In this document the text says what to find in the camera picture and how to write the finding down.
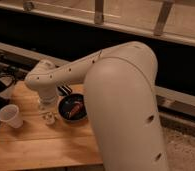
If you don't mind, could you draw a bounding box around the brown sausage in pan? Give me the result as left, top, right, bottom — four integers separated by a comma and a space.
68, 102, 83, 118

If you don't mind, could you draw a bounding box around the small clear plastic bottle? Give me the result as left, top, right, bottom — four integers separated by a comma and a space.
42, 112, 56, 125

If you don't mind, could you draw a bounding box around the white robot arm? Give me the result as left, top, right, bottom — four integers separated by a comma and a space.
25, 41, 169, 171

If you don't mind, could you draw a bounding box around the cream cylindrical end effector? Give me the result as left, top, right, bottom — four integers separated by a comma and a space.
38, 89, 59, 110

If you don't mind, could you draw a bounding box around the translucent white plastic cup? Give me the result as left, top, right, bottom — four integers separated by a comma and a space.
0, 104, 23, 128

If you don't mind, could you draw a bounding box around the metal window frame rail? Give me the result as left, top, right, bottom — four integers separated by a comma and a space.
0, 0, 195, 46

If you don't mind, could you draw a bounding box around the black frying pan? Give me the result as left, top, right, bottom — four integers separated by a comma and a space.
58, 85, 87, 122

